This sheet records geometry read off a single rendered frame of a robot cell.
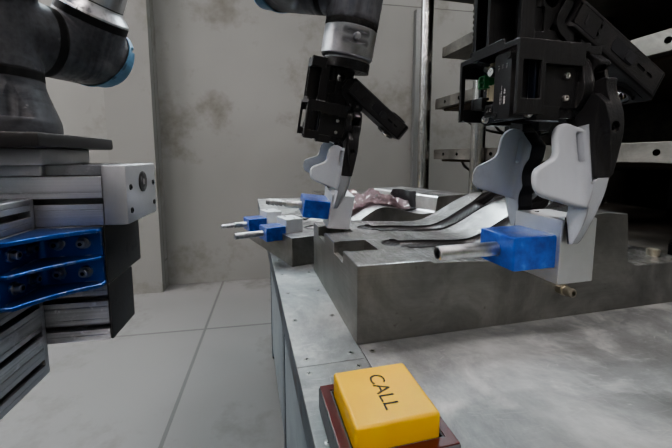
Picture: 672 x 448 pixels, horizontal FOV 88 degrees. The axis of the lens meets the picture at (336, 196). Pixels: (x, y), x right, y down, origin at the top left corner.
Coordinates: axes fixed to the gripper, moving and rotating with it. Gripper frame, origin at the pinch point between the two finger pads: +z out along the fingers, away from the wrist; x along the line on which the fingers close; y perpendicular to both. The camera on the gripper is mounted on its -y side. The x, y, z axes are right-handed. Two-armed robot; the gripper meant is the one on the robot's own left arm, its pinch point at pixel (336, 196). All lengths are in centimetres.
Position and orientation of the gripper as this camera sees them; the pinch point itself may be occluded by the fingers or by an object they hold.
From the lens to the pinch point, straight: 55.4
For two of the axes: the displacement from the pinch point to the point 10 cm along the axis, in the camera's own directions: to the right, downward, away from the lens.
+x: 2.3, 2.5, -9.4
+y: -9.6, -1.1, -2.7
